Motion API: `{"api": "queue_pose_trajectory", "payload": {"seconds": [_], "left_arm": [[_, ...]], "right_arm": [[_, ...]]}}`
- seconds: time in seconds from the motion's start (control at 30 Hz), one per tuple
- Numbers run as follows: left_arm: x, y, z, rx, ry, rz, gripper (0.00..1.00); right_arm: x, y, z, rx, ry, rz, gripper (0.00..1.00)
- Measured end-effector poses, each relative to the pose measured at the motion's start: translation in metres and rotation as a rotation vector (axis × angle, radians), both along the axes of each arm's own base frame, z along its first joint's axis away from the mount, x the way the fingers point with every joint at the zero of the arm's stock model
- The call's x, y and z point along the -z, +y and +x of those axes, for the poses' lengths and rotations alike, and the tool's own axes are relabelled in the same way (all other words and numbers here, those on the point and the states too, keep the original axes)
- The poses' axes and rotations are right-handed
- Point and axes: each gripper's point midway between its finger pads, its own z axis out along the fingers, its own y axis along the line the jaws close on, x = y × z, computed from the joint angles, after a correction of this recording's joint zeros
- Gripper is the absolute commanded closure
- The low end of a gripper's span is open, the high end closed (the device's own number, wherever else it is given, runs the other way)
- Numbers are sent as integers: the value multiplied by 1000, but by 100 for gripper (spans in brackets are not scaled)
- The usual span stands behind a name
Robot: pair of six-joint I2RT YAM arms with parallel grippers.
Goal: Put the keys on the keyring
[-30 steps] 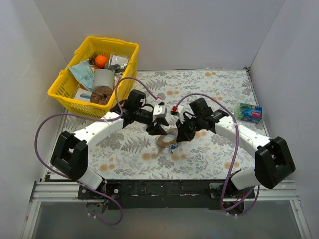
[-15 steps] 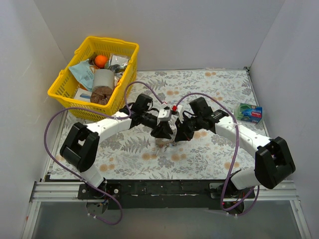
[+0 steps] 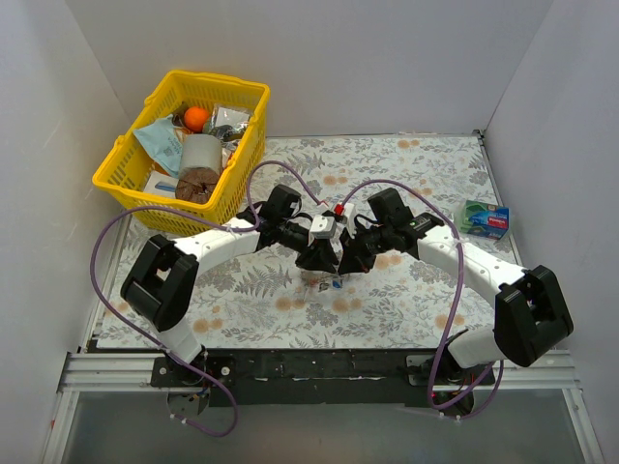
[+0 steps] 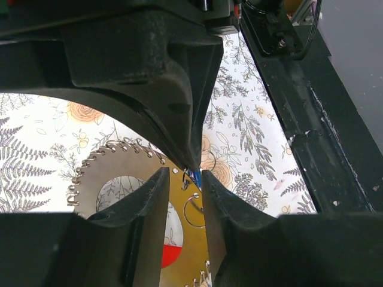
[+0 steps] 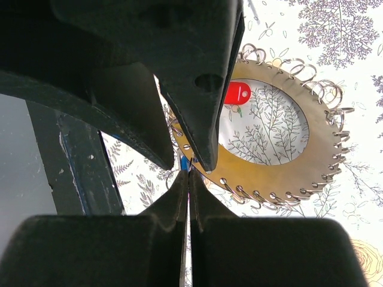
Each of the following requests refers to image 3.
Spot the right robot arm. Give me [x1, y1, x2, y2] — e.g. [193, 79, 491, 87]
[335, 188, 574, 385]

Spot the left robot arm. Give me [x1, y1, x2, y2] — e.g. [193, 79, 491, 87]
[121, 185, 338, 387]

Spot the blue tag with key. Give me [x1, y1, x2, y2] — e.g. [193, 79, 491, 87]
[318, 275, 343, 293]

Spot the floral table mat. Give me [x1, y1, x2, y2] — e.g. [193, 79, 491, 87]
[96, 134, 543, 350]

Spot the brown round object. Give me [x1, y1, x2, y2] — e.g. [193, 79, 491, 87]
[175, 167, 220, 204]

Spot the blue red small box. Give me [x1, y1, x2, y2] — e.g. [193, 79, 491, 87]
[457, 200, 510, 240]

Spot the grey tape roll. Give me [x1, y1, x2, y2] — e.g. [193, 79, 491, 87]
[179, 133, 222, 176]

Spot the silver foil packet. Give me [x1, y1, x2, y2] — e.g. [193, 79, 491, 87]
[203, 103, 252, 142]

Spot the white box in basket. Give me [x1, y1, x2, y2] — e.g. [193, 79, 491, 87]
[143, 171, 178, 199]

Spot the orange ball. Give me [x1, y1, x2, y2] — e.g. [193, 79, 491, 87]
[183, 106, 210, 132]

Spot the light blue pouch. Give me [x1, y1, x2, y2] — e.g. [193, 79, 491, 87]
[133, 114, 189, 178]

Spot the yellow plastic basket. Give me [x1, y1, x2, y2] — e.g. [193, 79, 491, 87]
[92, 70, 270, 236]

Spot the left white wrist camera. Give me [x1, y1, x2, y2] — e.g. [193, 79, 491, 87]
[309, 203, 337, 242]

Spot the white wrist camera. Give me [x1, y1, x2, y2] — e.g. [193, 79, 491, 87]
[334, 203, 357, 236]
[309, 203, 337, 242]

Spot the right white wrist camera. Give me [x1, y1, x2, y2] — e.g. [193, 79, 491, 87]
[334, 203, 357, 236]

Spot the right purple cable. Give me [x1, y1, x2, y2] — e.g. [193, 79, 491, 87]
[338, 178, 505, 412]

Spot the purple cable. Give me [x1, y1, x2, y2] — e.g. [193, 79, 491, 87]
[338, 178, 505, 412]
[89, 159, 325, 437]

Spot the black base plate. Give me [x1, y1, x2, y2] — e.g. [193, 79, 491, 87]
[149, 350, 497, 407]

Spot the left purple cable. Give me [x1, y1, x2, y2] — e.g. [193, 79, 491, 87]
[89, 159, 325, 437]

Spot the aluminium frame rail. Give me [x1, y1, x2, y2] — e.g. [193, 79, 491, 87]
[42, 349, 604, 463]

